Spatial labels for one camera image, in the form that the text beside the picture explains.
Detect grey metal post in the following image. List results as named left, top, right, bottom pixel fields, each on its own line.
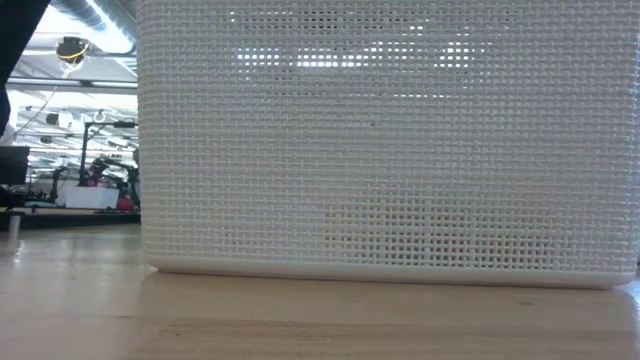
left=7, top=210, right=25, bottom=241

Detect black yellow ceiling cable reel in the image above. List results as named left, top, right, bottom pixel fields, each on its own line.
left=54, top=35, right=91, bottom=66

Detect white box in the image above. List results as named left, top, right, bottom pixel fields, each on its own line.
left=63, top=185, right=121, bottom=210

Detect black background robot rig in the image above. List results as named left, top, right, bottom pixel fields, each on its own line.
left=77, top=119, right=142, bottom=211

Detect white perforated plastic basket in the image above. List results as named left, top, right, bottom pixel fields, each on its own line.
left=135, top=0, right=640, bottom=290

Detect black metal table frame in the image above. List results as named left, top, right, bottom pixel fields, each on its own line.
left=0, top=209, right=142, bottom=232

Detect black monitor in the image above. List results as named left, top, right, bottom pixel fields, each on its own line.
left=0, top=145, right=31, bottom=187

